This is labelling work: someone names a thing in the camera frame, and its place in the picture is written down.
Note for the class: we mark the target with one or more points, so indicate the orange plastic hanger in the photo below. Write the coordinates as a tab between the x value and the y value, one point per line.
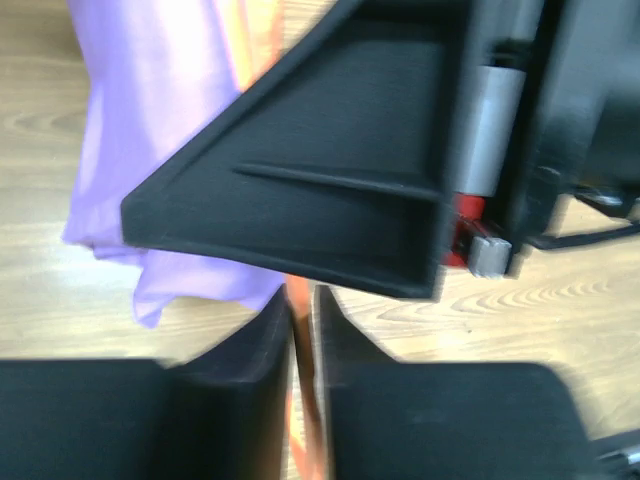
300	350

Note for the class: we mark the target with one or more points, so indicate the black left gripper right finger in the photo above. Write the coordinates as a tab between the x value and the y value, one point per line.
344	350

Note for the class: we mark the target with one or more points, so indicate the purple trousers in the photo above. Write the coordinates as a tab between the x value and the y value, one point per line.
159	71

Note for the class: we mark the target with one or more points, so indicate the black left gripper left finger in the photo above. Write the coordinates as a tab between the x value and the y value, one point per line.
225	417

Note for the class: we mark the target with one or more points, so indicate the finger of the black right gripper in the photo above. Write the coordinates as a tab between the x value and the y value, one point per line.
338	164

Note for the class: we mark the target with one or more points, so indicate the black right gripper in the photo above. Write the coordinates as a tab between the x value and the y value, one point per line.
552	158

